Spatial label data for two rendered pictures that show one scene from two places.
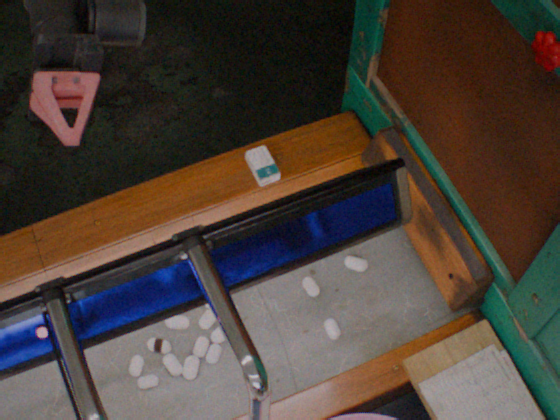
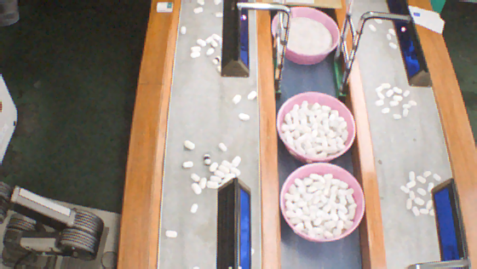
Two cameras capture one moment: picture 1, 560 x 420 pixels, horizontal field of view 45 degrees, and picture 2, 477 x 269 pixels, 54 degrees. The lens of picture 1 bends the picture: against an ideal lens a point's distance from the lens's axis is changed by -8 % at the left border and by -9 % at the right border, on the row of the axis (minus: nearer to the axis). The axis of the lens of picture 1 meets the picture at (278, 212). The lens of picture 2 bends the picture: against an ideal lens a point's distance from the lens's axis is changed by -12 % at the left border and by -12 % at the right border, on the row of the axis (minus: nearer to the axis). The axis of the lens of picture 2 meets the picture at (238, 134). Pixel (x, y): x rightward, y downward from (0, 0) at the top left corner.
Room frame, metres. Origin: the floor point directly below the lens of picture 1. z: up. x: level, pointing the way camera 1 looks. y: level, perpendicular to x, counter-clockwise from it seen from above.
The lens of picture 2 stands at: (-0.23, 1.27, 2.18)
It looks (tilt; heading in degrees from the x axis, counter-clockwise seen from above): 57 degrees down; 294
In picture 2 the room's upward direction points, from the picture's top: 5 degrees clockwise
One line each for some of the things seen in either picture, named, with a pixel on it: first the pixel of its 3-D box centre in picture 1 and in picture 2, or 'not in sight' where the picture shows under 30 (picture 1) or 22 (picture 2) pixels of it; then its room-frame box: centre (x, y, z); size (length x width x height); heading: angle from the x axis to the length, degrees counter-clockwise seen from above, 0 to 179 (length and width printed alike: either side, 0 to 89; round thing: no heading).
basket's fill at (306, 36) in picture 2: not in sight; (304, 39); (0.14, -0.14, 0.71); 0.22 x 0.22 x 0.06
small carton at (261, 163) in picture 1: (262, 165); (164, 7); (0.68, 0.03, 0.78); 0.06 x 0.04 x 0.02; 28
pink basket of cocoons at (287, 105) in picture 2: not in sight; (314, 132); (-0.06, 0.25, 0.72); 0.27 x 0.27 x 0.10
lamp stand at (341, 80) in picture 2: not in sight; (370, 43); (-0.12, -0.07, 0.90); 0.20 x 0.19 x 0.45; 118
